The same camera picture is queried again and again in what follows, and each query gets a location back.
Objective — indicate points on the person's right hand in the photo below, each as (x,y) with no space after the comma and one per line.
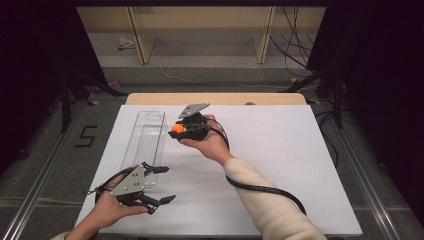
(211,145)

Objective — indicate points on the black curtain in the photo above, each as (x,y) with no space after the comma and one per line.
(36,66)
(383,83)

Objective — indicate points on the metal floor rail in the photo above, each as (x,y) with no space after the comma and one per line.
(360,173)
(40,186)

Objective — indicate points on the black metal stand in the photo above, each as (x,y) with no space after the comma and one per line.
(78,90)
(328,83)

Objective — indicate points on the clear plastic tray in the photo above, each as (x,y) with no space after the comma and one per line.
(146,143)

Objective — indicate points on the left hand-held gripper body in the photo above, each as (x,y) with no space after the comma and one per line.
(131,183)

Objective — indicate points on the small white object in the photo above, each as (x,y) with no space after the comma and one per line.
(125,43)

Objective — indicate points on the light wooden shelf unit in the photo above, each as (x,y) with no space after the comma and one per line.
(200,33)

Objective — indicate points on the person's left hand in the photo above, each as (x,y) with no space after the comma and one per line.
(110,210)

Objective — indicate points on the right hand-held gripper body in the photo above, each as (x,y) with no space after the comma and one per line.
(196,128)

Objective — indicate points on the orange table tennis ball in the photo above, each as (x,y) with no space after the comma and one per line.
(177,128)

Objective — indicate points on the small pink object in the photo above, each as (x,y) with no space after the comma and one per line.
(110,85)

